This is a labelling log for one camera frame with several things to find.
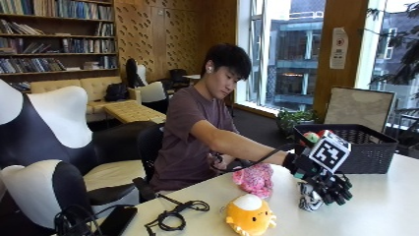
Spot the green potted plant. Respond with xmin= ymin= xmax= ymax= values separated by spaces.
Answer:
xmin=275 ymin=108 xmax=318 ymax=138

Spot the black backpack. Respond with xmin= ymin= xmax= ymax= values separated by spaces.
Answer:
xmin=104 ymin=82 xmax=130 ymax=103

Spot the beige tufted ottoman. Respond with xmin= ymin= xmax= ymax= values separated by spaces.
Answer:
xmin=102 ymin=102 xmax=167 ymax=125

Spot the bundle of black cables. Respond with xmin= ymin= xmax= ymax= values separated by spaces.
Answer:
xmin=52 ymin=205 xmax=104 ymax=236

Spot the the person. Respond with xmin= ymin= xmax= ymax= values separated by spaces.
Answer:
xmin=149 ymin=42 xmax=292 ymax=195

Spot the green and red toy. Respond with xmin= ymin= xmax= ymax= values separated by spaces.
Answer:
xmin=300 ymin=129 xmax=332 ymax=145

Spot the yellow and white plush toy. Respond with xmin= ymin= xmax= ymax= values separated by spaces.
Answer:
xmin=222 ymin=193 xmax=278 ymax=236

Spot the wooden bookshelf with books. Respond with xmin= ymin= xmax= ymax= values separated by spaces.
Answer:
xmin=0 ymin=0 xmax=119 ymax=93

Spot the black and white lounge chair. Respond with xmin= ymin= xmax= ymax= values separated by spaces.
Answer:
xmin=0 ymin=158 xmax=147 ymax=236
xmin=0 ymin=78 xmax=158 ymax=171

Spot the coiled black cable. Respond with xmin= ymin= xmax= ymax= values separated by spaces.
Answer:
xmin=142 ymin=193 xmax=210 ymax=236

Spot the black and white armchair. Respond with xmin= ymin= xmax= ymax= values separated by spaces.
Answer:
xmin=125 ymin=58 xmax=170 ymax=115

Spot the black plastic basket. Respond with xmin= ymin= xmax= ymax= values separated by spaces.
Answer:
xmin=292 ymin=123 xmax=399 ymax=175

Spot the beige tufted sofa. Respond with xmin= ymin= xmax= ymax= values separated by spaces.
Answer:
xmin=29 ymin=76 xmax=143 ymax=123

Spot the beige framed board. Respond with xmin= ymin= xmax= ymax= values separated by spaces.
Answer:
xmin=322 ymin=86 xmax=396 ymax=134

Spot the white wall sign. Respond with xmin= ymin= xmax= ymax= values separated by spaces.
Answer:
xmin=328 ymin=27 xmax=350 ymax=71

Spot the black phone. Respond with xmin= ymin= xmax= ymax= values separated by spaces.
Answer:
xmin=96 ymin=205 xmax=138 ymax=236

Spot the black glove cable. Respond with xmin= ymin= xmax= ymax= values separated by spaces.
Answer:
xmin=209 ymin=144 xmax=302 ymax=173

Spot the white cube of black markers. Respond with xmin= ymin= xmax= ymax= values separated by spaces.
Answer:
xmin=307 ymin=130 xmax=352 ymax=174

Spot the pink plush toy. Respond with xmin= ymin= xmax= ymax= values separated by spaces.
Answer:
xmin=231 ymin=162 xmax=275 ymax=200

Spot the black and white striped toy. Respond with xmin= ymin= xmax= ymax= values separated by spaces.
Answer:
xmin=296 ymin=181 xmax=327 ymax=212

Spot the black office chair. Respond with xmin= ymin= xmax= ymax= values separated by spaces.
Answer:
xmin=130 ymin=123 xmax=167 ymax=202

